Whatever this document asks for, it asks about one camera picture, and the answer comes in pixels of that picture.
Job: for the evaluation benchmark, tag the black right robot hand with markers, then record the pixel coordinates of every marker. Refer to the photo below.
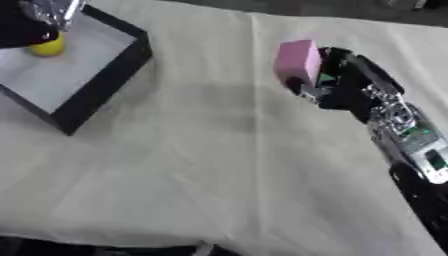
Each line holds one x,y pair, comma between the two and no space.
350,90

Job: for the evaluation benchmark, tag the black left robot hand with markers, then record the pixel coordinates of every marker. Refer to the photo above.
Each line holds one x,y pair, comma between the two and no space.
20,26

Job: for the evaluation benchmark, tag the pink rectangular block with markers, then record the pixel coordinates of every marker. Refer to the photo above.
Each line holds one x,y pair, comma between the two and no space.
296,60

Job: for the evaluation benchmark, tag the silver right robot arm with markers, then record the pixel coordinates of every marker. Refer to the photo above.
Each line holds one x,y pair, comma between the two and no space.
415,146

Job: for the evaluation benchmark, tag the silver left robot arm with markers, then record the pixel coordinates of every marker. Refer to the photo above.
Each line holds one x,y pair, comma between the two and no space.
52,11

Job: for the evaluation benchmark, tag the black box white inside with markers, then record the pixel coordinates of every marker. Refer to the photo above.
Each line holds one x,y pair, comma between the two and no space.
64,70

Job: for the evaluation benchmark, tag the yellow toy fruit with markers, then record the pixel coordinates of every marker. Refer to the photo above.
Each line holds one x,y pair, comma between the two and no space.
48,46

